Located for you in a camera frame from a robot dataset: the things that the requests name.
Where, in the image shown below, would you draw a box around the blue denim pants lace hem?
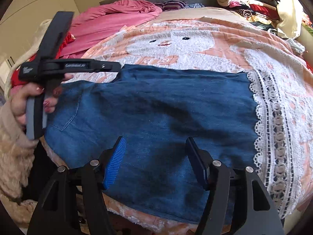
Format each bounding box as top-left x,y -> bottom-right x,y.
45,65 -> 310,224

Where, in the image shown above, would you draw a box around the beige fuzzy sleeve forearm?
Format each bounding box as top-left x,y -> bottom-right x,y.
1,100 -> 49,228

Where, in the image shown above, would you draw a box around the left hand painted nails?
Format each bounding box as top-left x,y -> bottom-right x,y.
11,82 -> 62,127

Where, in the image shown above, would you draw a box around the red floral cloth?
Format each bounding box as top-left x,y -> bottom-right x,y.
11,31 -> 76,89

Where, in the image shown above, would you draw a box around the pink crumpled bedsheet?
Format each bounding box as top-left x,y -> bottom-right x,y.
60,0 -> 162,57

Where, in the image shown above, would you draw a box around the cream wardrobe cabinet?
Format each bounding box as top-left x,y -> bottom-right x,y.
0,0 -> 80,79

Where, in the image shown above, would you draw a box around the purple striped cloth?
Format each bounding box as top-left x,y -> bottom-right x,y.
155,0 -> 204,12

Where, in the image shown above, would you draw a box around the peach bear pattern blanket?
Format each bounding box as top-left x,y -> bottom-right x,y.
41,6 -> 313,234

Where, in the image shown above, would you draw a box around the cream window curtain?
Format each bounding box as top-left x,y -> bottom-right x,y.
277,0 -> 303,39

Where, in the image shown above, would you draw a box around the pile of folded clothes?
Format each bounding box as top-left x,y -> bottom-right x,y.
217,0 -> 290,39

